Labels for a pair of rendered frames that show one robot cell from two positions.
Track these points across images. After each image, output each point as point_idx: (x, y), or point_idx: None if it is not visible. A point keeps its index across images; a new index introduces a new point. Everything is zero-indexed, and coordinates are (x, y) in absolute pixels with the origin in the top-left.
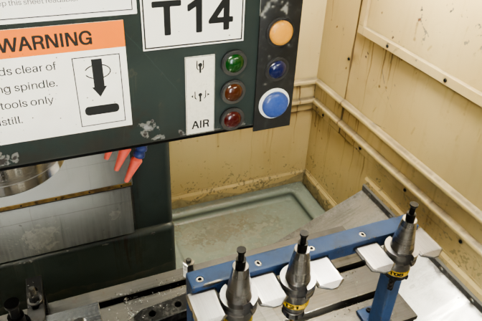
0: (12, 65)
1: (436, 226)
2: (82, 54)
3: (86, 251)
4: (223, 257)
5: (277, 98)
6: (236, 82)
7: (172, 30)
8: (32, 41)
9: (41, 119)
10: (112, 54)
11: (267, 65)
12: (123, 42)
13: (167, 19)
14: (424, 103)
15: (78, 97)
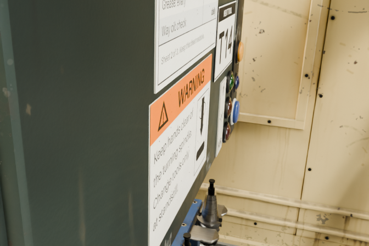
0: (180, 121)
1: None
2: (200, 94)
3: None
4: None
5: (239, 105)
6: (230, 98)
7: (221, 59)
8: (189, 88)
9: (183, 179)
10: (207, 89)
11: (235, 80)
12: (210, 76)
13: (221, 49)
14: None
15: (195, 142)
